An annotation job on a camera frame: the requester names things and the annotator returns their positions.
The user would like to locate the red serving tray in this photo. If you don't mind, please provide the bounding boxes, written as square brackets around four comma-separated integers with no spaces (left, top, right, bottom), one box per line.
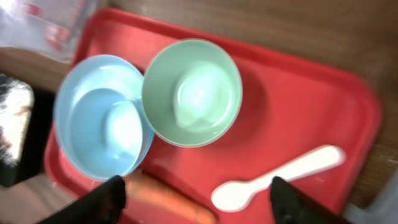
[43,7,382,224]

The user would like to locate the rice and food scraps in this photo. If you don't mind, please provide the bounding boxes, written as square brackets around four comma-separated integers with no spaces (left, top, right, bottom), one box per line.
[1,74,34,167]

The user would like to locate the light blue plate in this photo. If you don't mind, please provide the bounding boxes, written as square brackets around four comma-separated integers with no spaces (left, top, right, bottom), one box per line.
[53,54,154,170]

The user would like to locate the black plastic tray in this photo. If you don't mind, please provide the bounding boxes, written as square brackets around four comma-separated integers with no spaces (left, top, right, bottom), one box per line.
[1,86,55,188]

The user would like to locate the orange carrot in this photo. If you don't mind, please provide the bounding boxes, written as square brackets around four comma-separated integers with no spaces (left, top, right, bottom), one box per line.
[124,173,218,224]

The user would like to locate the grey dishwasher rack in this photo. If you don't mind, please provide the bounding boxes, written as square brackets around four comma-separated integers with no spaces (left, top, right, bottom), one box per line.
[343,172,398,224]

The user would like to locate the light blue bowl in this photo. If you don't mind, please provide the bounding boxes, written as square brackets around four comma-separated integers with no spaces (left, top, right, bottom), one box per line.
[64,88,154,180]

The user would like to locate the clear plastic bin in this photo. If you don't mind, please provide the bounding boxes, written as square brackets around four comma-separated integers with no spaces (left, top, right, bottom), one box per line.
[1,0,98,63]

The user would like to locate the white plastic spoon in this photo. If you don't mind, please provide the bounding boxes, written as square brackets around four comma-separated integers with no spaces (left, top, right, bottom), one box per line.
[211,145,346,212]

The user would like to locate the mint green bowl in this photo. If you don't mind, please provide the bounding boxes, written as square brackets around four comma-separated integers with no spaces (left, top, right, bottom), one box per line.
[142,39,243,147]

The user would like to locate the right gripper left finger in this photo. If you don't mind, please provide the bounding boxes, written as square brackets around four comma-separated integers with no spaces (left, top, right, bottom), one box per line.
[39,175,126,224]

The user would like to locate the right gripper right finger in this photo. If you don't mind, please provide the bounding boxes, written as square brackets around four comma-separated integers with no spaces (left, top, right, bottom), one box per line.
[270,177,350,224]

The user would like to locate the red sauce packet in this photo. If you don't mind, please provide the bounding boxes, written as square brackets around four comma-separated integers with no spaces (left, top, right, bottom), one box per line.
[25,0,89,52]

